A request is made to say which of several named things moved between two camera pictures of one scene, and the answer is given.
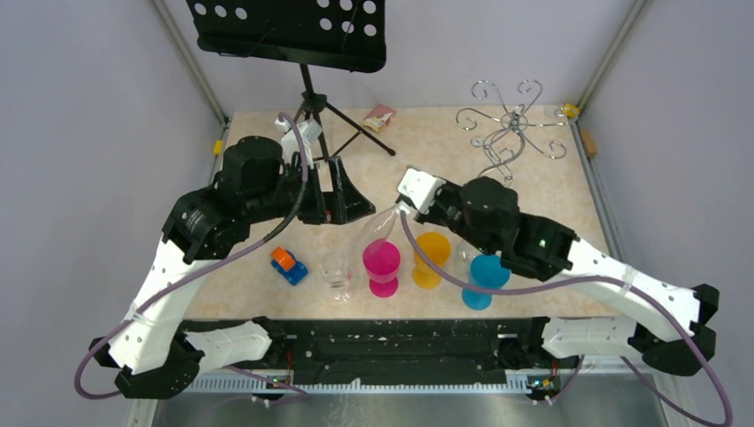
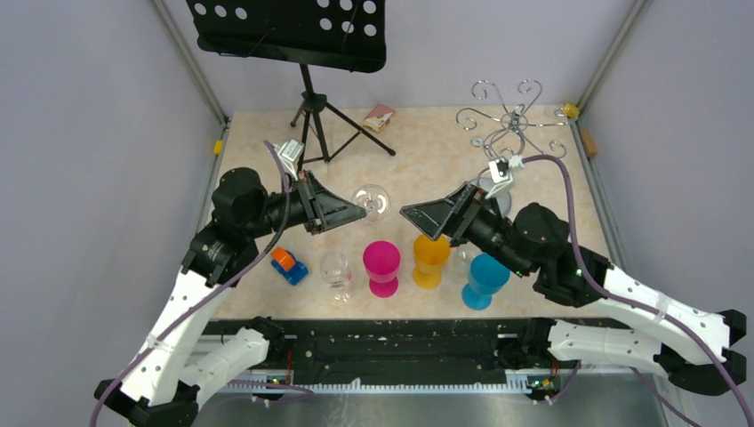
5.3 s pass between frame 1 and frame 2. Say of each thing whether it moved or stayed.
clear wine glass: stayed
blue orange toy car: stayed
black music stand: stayed
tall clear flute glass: moved
